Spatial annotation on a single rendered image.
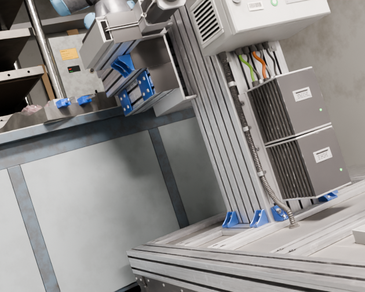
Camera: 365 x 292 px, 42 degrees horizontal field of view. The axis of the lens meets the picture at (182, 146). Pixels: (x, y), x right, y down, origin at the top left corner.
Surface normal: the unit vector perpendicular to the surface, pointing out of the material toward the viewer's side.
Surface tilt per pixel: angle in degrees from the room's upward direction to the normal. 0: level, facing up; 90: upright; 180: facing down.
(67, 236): 90
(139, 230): 90
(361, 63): 90
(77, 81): 90
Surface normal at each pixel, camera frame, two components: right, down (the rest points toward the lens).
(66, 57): 0.50, -0.19
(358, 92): -0.87, 0.27
